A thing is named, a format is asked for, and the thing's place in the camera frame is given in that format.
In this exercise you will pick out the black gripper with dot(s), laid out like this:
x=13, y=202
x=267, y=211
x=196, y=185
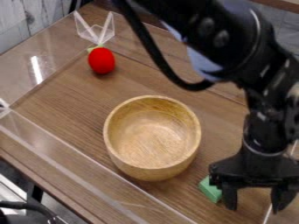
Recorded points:
x=256, y=166

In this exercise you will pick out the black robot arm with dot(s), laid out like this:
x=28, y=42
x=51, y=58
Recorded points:
x=232, y=47

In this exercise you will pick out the clear acrylic corner bracket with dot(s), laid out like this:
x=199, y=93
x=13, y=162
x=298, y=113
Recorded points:
x=98, y=34

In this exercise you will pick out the black table leg frame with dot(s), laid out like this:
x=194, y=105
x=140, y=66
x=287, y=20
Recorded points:
x=35, y=197

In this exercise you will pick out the green rectangular block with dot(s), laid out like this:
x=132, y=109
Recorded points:
x=210, y=190

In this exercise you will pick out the red plush strawberry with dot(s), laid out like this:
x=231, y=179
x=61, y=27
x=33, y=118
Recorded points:
x=102, y=60

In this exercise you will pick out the brown wooden bowl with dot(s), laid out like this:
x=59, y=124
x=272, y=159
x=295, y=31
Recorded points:
x=152, y=135

